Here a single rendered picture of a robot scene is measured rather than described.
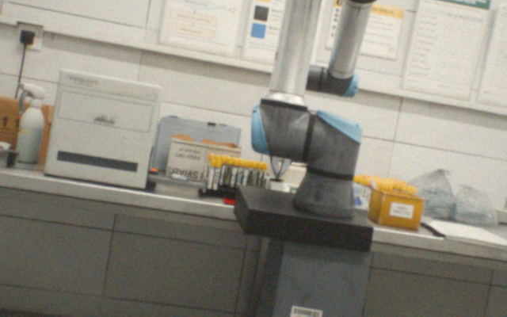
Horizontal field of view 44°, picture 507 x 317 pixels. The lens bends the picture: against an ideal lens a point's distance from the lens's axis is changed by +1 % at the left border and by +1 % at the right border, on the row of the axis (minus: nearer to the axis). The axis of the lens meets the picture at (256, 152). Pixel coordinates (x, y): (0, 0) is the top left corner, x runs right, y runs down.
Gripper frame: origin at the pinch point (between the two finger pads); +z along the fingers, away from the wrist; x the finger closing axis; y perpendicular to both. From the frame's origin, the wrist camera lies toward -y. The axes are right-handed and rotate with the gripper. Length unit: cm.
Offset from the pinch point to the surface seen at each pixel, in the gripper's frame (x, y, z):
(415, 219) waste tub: -43.2, -5.6, 6.5
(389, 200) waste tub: -34.2, -4.9, 2.2
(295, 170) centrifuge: -10.4, 20.9, -0.5
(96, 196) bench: 51, -9, 13
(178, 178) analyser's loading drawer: 29.7, -4.4, 5.2
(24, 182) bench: 70, -9, 12
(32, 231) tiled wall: 77, 60, 40
